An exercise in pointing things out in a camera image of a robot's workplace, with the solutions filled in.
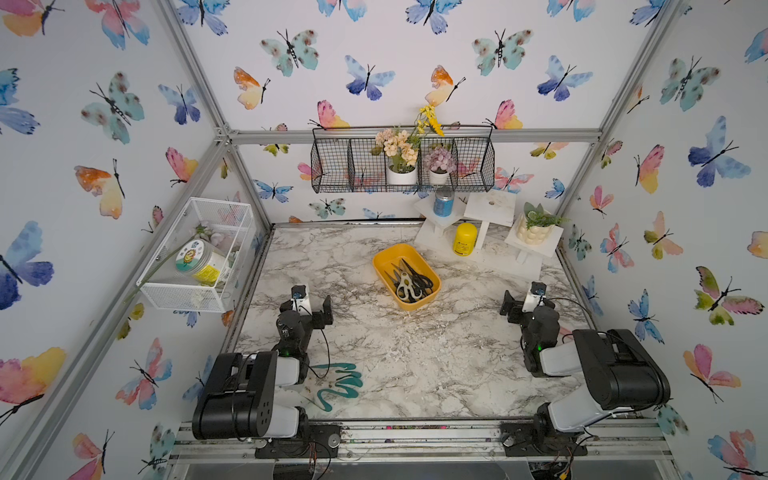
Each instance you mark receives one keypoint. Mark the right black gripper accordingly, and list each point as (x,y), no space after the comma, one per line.
(516,308)

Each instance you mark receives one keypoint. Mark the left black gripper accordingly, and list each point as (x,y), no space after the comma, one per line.
(317,316)

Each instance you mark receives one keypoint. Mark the yellow plastic storage box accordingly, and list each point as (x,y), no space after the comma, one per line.
(387,260)

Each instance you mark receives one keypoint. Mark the small black scissors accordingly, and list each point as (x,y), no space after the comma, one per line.
(394,281)

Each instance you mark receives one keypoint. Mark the cream handled kitchen scissors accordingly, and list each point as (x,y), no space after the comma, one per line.
(408,291)

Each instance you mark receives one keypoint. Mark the large black scissors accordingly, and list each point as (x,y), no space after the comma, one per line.
(424,282)

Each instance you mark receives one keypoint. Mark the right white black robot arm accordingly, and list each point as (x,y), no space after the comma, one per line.
(619,374)

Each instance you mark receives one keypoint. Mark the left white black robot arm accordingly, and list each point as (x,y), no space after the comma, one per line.
(238,400)

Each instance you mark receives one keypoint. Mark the succulent in cream pot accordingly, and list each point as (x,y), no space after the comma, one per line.
(536,224)

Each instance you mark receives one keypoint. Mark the yellow plastic jar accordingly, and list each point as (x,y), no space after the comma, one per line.
(465,239)

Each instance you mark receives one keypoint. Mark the green lid yellow jar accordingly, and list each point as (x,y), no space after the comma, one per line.
(203,262)

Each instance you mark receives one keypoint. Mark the white tiered display stand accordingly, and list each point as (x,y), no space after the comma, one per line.
(498,224)

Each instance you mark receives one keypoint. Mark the blue tin can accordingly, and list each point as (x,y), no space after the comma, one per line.
(443,201)

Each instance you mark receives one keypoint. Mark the purple flowers white pot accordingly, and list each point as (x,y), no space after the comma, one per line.
(441,164)

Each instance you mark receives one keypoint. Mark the peach flowers white pot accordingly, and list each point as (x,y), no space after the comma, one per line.
(401,149)

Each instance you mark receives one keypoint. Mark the yellow artificial flower sprig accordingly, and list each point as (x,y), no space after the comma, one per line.
(427,122)

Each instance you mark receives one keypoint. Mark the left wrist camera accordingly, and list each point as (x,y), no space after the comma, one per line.
(300,300)

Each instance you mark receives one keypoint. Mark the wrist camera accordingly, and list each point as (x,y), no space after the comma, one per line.
(300,300)
(534,296)

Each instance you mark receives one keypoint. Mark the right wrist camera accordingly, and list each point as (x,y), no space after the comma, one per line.
(534,296)

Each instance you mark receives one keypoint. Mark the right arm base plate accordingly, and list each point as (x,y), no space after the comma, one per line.
(531,439)

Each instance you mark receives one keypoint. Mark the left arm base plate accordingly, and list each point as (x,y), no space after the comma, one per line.
(313,441)

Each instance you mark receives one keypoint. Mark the clear acrylic wall box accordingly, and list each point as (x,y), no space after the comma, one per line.
(227,225)

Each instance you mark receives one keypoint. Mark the aluminium front rail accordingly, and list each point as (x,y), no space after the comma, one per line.
(379,441)

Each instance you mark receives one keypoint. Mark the black wire wall basket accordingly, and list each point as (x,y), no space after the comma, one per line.
(341,160)

